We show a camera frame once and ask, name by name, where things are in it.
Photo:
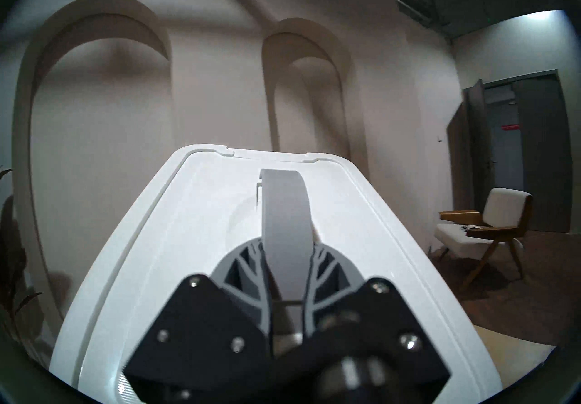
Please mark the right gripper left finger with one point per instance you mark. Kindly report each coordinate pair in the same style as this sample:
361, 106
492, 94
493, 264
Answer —
204, 339

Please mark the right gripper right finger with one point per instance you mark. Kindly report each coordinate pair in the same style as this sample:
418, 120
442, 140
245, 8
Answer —
390, 330

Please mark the small dark item on armchair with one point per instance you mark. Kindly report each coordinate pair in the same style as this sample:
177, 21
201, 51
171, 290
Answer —
465, 227

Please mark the wooden armchair with white cushions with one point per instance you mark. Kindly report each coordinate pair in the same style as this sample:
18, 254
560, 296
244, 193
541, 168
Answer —
499, 208

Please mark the tall dark green plant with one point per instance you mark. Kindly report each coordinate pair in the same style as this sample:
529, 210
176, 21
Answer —
9, 249

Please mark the dark grey door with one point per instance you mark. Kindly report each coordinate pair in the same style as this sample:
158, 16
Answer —
544, 158

